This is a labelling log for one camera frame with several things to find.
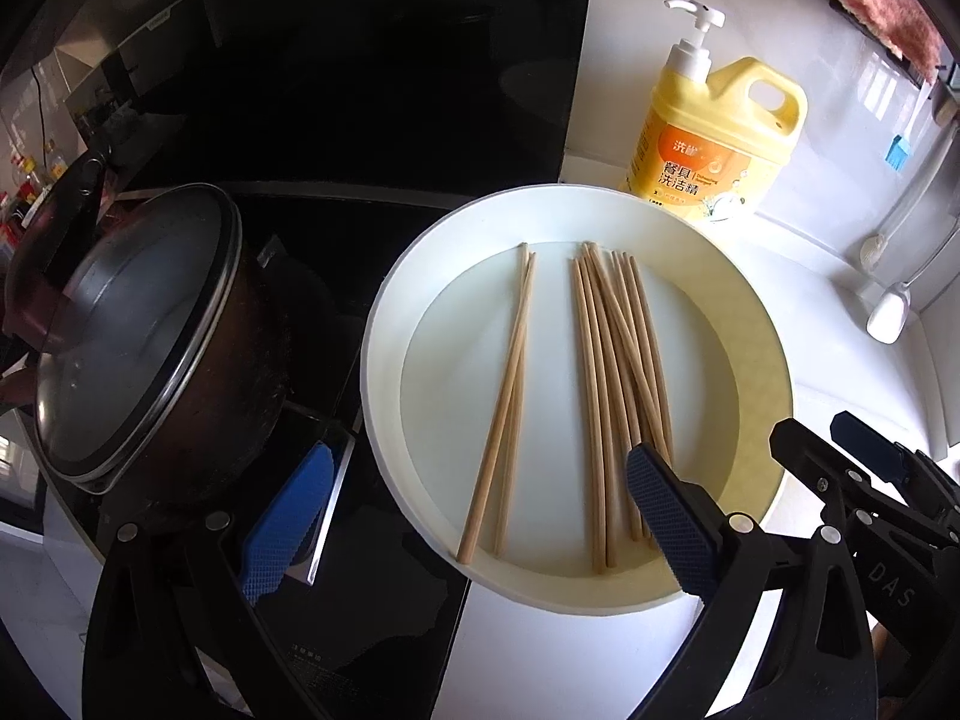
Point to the wooden chopstick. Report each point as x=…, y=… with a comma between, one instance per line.
x=486, y=465

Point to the blue silicone brush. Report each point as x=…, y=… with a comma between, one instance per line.
x=898, y=150

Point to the black gas stove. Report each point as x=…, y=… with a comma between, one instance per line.
x=360, y=637

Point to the bundle of wooden chopsticks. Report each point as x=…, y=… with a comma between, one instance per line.
x=611, y=360

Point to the glass pot lid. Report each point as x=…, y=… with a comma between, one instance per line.
x=135, y=330

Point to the steel spatula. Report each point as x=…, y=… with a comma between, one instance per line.
x=889, y=315

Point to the pink dish cloth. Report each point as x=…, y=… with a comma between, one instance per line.
x=870, y=0

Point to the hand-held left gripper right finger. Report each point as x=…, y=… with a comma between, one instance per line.
x=667, y=517

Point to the row of condiment bottles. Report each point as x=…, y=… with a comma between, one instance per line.
x=34, y=172

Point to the yellow dish soap bottle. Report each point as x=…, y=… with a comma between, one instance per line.
x=712, y=135

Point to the dark cooking pot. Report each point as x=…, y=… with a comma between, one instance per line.
x=240, y=360

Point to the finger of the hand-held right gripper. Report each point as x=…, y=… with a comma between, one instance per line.
x=870, y=439
x=806, y=457

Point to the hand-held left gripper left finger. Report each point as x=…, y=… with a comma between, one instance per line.
x=285, y=517

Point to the white round basin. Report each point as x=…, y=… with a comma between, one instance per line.
x=555, y=390

